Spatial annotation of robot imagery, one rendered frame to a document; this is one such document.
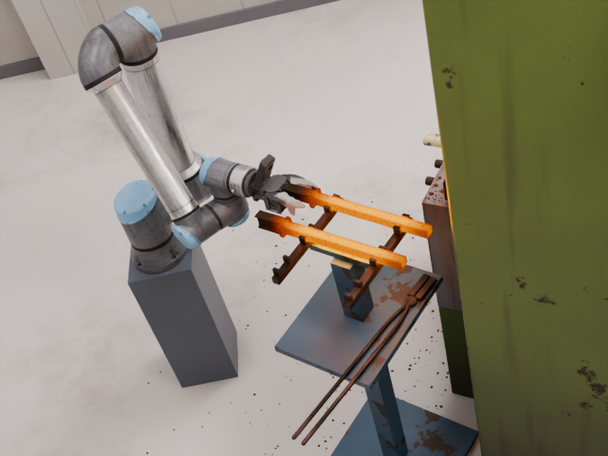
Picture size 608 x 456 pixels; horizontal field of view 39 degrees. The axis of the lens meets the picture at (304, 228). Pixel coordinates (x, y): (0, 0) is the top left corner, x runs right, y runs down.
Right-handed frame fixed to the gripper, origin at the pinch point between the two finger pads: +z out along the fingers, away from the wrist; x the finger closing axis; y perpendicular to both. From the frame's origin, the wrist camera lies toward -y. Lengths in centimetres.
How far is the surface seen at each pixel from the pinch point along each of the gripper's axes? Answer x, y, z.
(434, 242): -19.1, 27.2, 24.8
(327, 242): 13.4, -0.6, 15.2
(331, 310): 14.9, 26.6, 11.1
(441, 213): -19.5, 14.8, 28.3
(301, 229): 12.1, -0.6, 6.2
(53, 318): 19, 103, -146
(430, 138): -73, 39, -7
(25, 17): -116, 61, -286
